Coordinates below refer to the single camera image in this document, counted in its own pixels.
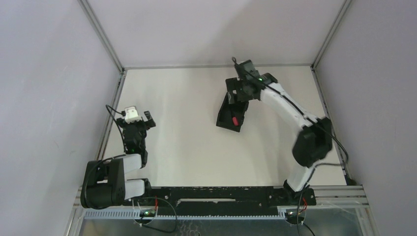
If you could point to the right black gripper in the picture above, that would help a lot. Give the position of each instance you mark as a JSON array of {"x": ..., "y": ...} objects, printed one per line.
[{"x": 233, "y": 84}]

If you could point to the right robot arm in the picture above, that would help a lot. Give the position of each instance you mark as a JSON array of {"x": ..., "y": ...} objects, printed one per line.
[{"x": 312, "y": 135}]

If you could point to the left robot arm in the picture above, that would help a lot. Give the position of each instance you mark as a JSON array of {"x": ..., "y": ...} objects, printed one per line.
[{"x": 105, "y": 183}]

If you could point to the red handled screwdriver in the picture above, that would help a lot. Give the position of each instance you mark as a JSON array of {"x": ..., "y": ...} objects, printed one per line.
[{"x": 235, "y": 121}]

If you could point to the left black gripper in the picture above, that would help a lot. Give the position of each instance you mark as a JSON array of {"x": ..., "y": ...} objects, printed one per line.
[{"x": 136, "y": 124}]

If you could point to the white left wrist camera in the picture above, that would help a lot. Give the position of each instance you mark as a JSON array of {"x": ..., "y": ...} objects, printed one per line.
[{"x": 131, "y": 115}]

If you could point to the grey slotted cable duct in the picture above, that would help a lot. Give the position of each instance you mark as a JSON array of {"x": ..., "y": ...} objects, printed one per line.
[{"x": 135, "y": 214}]

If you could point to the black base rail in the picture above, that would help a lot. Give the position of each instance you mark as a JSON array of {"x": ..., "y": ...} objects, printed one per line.
[{"x": 227, "y": 199}]

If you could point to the black plastic bin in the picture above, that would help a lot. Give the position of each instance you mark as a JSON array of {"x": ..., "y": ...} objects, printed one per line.
[{"x": 227, "y": 111}]

